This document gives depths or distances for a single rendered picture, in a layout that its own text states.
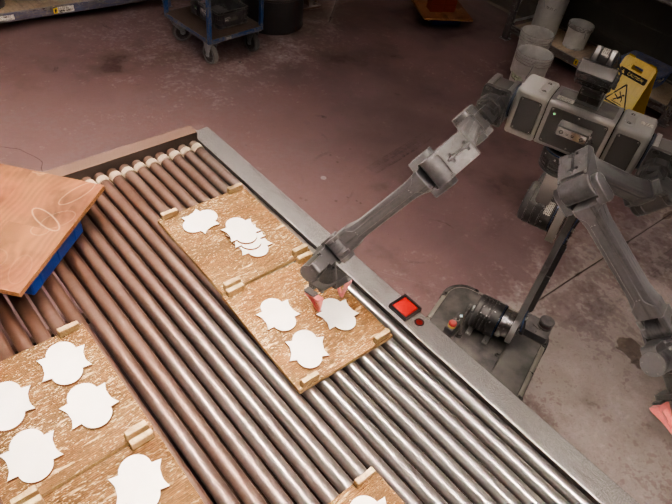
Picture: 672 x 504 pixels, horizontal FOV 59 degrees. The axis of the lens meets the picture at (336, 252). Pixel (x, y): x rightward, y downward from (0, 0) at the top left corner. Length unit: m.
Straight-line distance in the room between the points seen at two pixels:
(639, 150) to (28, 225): 1.81
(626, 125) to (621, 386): 1.72
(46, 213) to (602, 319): 2.78
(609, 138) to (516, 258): 1.86
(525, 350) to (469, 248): 0.95
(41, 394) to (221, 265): 0.64
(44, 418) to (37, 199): 0.75
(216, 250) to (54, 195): 0.54
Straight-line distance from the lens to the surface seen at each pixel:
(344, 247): 1.65
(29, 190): 2.16
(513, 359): 2.81
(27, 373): 1.78
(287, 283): 1.90
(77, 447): 1.63
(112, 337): 1.82
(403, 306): 1.90
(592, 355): 3.35
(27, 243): 1.97
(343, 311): 1.83
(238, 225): 2.04
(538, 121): 1.93
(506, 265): 3.59
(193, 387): 1.69
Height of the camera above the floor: 2.33
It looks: 44 degrees down
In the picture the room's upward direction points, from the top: 9 degrees clockwise
